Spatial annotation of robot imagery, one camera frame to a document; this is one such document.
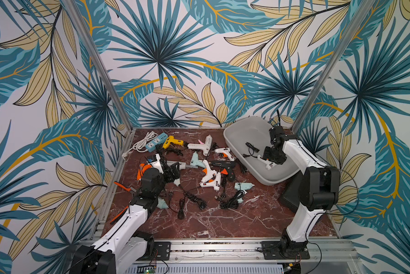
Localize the small white glue gun front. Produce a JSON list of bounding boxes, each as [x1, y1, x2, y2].
[[257, 155, 277, 170]]

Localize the black glue gun orange trigger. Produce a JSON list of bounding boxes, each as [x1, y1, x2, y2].
[[210, 161, 236, 182]]

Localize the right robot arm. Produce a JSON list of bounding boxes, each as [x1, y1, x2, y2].
[[258, 126, 341, 258]]

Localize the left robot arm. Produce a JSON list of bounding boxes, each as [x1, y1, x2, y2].
[[66, 154, 181, 274]]

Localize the large white glue gun blue trigger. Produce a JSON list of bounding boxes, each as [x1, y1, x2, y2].
[[174, 162, 192, 187]]

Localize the grey plastic storage box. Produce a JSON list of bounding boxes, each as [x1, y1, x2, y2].
[[223, 116, 299, 186]]

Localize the yellow glue gun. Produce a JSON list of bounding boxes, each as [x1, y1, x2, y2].
[[163, 135, 184, 149]]

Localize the large white glue gun pink stick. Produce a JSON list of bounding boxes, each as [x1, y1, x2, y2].
[[187, 135, 213, 156]]

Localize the small white glue gun orange trigger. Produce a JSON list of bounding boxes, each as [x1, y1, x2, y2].
[[214, 147, 236, 162]]

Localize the teal power strip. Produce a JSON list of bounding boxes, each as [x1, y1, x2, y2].
[[145, 133, 168, 152]]

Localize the white power strip cable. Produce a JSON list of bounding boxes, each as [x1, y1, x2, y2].
[[122, 131, 158, 160]]

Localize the orange handled pliers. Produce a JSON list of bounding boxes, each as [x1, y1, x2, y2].
[[114, 181, 136, 192]]

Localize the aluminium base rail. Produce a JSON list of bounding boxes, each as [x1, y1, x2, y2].
[[71, 237, 360, 274]]

